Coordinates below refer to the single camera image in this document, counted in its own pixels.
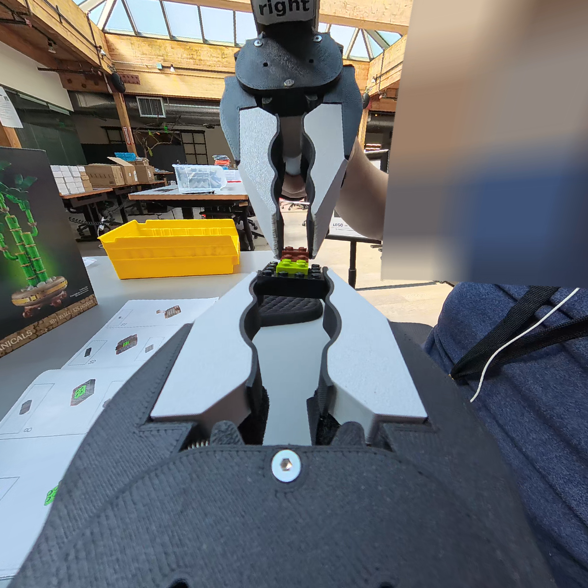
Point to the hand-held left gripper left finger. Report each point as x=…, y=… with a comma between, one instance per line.
x=206, y=358

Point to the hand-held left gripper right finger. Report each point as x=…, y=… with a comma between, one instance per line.
x=372, y=367

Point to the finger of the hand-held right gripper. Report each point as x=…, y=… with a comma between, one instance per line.
x=328, y=156
x=257, y=156

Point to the brown toy brick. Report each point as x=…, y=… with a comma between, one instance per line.
x=294, y=255

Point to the black toy brick plate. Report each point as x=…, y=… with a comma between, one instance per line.
x=289, y=286

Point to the lime green toy brick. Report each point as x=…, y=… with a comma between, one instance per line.
x=292, y=268

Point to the person's right forearm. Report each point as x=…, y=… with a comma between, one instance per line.
x=367, y=197

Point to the grey desk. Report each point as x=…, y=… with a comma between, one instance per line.
x=115, y=285

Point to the person's right hand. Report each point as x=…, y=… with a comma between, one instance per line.
x=294, y=186

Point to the black chair armrest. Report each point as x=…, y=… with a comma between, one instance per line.
x=413, y=330

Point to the clear plastic bin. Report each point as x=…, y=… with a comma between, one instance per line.
x=197, y=179

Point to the grey table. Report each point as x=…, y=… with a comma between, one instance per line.
x=206, y=197

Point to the sign stand with marker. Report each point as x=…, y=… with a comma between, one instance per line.
x=340, y=227

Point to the white instruction booklet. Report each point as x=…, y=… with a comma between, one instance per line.
x=138, y=330

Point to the black quilted pad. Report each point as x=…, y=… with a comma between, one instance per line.
x=289, y=311

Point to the yellow plastic bin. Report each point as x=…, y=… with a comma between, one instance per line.
x=170, y=257

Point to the open cardboard box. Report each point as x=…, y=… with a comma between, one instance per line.
x=126, y=171

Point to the clear plastic bag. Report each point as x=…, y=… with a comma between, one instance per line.
x=90, y=262

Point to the wood-edged table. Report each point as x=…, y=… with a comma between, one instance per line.
x=92, y=192

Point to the person's blue shirt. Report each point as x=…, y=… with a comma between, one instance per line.
x=528, y=436

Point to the stack of white boxes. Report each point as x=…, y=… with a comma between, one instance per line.
x=69, y=179

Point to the black toy set box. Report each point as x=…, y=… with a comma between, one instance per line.
x=41, y=229

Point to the white paper notice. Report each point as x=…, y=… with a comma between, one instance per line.
x=10, y=108

